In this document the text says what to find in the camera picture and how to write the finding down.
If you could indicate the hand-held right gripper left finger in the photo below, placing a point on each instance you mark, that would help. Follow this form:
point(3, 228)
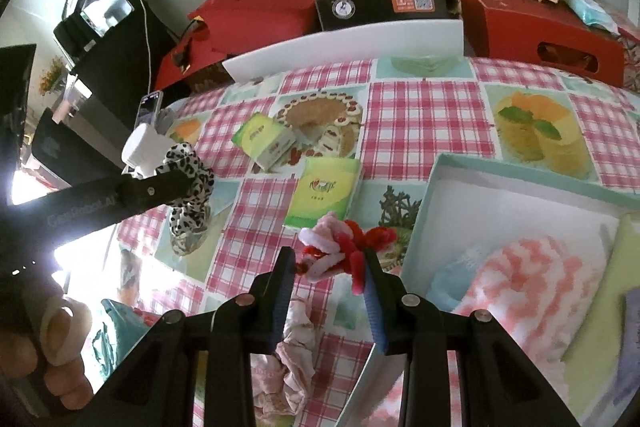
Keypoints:
point(282, 307)

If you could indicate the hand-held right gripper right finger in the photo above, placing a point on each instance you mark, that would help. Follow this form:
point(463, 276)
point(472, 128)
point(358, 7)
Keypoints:
point(376, 317)

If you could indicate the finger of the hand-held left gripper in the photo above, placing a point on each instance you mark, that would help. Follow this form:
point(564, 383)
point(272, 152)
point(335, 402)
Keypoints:
point(155, 192)

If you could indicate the leopard print scrunchie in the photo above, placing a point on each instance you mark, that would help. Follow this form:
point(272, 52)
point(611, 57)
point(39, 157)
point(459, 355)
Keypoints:
point(186, 239)
point(192, 167)

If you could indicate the pink floral scrunchie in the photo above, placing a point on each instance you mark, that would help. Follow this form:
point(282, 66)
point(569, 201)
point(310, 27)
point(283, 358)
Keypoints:
point(287, 372)

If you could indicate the red and white chenille twist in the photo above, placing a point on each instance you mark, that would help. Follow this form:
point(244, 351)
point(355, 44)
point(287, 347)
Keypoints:
point(345, 252)

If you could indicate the light blue cloth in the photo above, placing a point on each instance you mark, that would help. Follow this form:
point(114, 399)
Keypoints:
point(452, 282)

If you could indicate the thick green tissue pack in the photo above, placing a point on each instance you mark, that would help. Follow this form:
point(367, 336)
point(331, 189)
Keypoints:
point(260, 139)

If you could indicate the shallow teal cardboard tray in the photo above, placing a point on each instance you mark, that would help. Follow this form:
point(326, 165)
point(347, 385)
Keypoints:
point(500, 192)

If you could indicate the light green cloth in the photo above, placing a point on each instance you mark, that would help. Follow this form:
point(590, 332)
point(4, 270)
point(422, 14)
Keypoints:
point(605, 307)

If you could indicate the person's left hand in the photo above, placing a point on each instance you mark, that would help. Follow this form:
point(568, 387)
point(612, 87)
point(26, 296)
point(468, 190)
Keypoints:
point(60, 332)

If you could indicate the white plastic bottle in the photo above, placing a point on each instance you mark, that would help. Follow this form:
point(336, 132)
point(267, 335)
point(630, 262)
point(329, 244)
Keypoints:
point(142, 152)

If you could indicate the smartphone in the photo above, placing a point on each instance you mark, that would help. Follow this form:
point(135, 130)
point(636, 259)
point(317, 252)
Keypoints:
point(150, 108)

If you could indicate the silver appliance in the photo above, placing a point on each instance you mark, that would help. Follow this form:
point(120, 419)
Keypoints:
point(85, 117)

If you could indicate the teal tissue box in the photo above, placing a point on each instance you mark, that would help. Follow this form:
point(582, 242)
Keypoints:
point(122, 337)

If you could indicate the black monitor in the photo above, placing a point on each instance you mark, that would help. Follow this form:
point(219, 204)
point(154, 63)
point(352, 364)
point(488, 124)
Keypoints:
point(100, 12)

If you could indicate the large flat red box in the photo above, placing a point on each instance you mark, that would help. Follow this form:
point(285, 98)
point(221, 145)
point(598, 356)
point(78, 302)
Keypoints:
point(260, 7)

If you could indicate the white panel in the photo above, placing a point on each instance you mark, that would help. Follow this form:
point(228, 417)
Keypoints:
point(350, 47)

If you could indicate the black box with round gauge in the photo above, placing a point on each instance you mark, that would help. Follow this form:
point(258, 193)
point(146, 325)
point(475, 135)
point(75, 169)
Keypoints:
point(380, 7)

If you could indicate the red patterned box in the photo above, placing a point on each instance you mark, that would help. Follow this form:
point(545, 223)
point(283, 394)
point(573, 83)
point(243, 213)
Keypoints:
point(631, 57)

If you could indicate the light blue wet wipes pack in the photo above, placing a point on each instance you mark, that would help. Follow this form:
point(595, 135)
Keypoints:
point(590, 9)

